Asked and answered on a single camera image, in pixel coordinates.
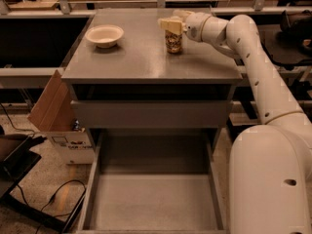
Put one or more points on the white paper bowl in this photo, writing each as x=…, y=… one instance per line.
x=104, y=36

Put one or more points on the grey drawer cabinet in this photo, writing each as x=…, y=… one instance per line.
x=139, y=68

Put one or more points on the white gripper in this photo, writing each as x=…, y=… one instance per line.
x=194, y=25

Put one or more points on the black stand base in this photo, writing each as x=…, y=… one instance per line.
x=16, y=161

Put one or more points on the cardboard box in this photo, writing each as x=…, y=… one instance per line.
x=53, y=116

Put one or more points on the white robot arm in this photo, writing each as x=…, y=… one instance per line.
x=270, y=163

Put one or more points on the orange soda can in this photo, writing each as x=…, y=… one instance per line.
x=173, y=42

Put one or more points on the closed grey top drawer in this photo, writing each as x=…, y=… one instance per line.
x=151, y=114

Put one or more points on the black chair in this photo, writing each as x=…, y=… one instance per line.
x=289, y=42

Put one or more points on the open grey middle drawer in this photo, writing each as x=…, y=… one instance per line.
x=153, y=183

